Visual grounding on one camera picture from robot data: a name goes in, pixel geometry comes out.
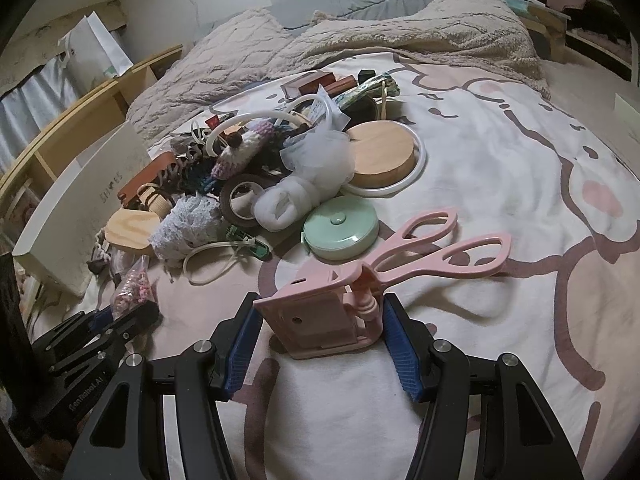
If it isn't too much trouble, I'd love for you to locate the dark tape roll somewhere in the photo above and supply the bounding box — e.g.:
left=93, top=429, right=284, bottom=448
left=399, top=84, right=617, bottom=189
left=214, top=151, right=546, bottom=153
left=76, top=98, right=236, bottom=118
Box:
left=219, top=174, right=273, bottom=229

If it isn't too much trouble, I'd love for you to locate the cartoon print bed sheet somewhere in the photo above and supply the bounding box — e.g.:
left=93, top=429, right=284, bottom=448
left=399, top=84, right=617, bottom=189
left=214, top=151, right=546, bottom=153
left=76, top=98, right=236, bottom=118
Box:
left=220, top=53, right=639, bottom=479

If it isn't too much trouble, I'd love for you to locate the white paper shopping bag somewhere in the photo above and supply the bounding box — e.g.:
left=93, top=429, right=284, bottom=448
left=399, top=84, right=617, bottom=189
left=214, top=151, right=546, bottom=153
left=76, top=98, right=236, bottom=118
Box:
left=58, top=12, right=134, bottom=93

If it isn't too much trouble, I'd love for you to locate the beige textured blanket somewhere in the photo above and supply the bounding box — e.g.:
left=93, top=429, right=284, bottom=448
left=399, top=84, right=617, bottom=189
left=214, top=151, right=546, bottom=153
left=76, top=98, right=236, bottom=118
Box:
left=126, top=0, right=550, bottom=146

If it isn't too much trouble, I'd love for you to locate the white fluffy roll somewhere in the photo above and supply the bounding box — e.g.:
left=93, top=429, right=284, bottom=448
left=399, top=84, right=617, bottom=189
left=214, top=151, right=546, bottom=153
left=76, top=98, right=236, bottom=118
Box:
left=253, top=176, right=340, bottom=232

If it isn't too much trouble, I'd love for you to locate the round wooden base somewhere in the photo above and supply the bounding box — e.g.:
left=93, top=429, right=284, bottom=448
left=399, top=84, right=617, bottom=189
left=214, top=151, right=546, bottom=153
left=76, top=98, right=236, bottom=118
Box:
left=346, top=120, right=418, bottom=188

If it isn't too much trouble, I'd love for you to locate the white lace yarn ball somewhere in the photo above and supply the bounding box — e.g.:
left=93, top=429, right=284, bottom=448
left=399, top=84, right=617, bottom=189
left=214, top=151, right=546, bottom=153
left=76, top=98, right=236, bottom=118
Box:
left=150, top=195, right=227, bottom=263

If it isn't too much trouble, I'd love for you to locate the white cardboard storage box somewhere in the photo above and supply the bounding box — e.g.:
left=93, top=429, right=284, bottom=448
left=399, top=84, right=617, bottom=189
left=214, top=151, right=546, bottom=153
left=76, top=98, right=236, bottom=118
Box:
left=12, top=122, right=151, bottom=297

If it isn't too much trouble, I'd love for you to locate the white embroidery hoop ring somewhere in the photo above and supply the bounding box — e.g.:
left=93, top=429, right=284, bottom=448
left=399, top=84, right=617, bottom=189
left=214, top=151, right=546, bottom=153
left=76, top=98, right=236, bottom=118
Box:
left=340, top=120, right=430, bottom=198

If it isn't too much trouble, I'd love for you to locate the brown leather case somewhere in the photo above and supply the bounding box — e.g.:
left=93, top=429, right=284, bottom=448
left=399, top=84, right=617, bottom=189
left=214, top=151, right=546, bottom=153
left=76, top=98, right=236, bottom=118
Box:
left=117, top=152, right=176, bottom=207

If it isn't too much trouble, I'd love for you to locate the red cardboard box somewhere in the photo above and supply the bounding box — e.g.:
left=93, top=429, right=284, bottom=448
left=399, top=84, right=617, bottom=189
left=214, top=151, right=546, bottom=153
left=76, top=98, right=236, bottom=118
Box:
left=281, top=70, right=336, bottom=101

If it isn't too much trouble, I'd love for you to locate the mint green tape measure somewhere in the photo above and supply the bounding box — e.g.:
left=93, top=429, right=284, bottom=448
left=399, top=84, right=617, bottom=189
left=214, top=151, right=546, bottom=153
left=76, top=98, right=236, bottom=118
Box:
left=300, top=196, right=380, bottom=261

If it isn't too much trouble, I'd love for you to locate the white cord loop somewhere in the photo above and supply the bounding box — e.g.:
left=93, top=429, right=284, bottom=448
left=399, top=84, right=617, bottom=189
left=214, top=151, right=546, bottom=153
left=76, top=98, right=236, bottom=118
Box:
left=180, top=238, right=262, bottom=287

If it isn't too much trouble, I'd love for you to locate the wooden bedside shelf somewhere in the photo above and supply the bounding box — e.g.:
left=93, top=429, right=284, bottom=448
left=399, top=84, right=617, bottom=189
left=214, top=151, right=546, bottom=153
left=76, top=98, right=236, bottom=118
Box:
left=0, top=43, right=186, bottom=221

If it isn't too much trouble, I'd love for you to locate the white tulle puff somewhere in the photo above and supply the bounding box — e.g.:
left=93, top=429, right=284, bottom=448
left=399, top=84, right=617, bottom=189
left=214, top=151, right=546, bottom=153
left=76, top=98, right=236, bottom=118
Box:
left=280, top=129, right=355, bottom=196

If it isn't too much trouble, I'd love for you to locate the crochet multicolour piece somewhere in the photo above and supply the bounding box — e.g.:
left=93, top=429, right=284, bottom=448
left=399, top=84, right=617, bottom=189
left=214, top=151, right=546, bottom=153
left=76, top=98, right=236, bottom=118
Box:
left=210, top=119, right=277, bottom=181

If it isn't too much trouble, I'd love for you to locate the bag of pink beads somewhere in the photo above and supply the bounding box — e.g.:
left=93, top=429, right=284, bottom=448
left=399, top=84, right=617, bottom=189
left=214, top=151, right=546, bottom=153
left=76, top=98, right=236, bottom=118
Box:
left=111, top=256, right=154, bottom=320

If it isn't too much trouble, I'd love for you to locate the pink plastic scissors tool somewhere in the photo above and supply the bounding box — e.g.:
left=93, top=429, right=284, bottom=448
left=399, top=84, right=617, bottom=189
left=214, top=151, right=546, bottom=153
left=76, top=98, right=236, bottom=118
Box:
left=254, top=208, right=512, bottom=360

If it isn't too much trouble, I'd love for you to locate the grey curtain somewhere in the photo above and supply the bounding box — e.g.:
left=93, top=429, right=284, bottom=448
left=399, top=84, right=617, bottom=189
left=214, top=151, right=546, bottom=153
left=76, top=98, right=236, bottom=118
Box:
left=0, top=56, right=81, bottom=172

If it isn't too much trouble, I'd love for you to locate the green plastic clip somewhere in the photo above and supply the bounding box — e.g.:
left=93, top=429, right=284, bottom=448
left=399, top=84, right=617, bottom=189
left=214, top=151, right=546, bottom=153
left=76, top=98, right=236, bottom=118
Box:
left=226, top=226, right=272, bottom=261

